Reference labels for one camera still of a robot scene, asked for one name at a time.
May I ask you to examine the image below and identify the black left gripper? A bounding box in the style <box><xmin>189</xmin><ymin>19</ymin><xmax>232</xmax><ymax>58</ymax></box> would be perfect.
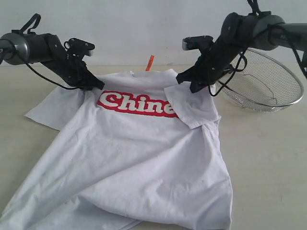
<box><xmin>61</xmin><ymin>57</ymin><xmax>105</xmax><ymax>90</ymax></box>

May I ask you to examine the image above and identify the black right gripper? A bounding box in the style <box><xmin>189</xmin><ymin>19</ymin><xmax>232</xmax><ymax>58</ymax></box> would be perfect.
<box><xmin>176</xmin><ymin>51</ymin><xmax>234</xmax><ymax>93</ymax></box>

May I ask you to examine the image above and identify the white t-shirt red logo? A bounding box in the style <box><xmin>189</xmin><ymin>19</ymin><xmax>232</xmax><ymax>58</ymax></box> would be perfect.
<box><xmin>0</xmin><ymin>69</ymin><xmax>233</xmax><ymax>230</ymax></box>

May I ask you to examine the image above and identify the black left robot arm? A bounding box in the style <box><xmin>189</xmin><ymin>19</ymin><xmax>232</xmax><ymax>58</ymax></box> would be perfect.
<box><xmin>0</xmin><ymin>33</ymin><xmax>105</xmax><ymax>90</ymax></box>

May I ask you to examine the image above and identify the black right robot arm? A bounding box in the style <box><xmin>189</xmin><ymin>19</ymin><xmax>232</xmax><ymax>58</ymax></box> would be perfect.
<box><xmin>177</xmin><ymin>11</ymin><xmax>307</xmax><ymax>93</ymax></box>

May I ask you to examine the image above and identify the orange garment tag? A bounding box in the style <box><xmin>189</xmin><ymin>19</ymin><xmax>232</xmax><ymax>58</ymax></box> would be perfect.
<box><xmin>145</xmin><ymin>55</ymin><xmax>155</xmax><ymax>71</ymax></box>

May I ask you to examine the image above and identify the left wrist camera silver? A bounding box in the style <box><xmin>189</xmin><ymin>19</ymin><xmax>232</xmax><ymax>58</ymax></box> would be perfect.
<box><xmin>64</xmin><ymin>38</ymin><xmax>95</xmax><ymax>59</ymax></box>

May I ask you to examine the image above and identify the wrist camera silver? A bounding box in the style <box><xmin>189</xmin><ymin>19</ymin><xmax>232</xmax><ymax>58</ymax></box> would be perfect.
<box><xmin>64</xmin><ymin>38</ymin><xmax>95</xmax><ymax>59</ymax></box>
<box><xmin>182</xmin><ymin>35</ymin><xmax>213</xmax><ymax>51</ymax></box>

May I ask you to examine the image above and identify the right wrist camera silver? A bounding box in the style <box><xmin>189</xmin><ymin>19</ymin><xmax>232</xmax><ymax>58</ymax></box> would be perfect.
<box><xmin>182</xmin><ymin>35</ymin><xmax>213</xmax><ymax>51</ymax></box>

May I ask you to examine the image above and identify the metal wire mesh basket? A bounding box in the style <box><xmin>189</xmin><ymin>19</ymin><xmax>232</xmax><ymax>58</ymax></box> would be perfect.
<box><xmin>222</xmin><ymin>49</ymin><xmax>304</xmax><ymax>112</ymax></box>

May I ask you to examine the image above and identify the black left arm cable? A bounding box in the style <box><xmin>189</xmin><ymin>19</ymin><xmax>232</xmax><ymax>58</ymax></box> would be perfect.
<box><xmin>11</xmin><ymin>13</ymin><xmax>72</xmax><ymax>91</ymax></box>

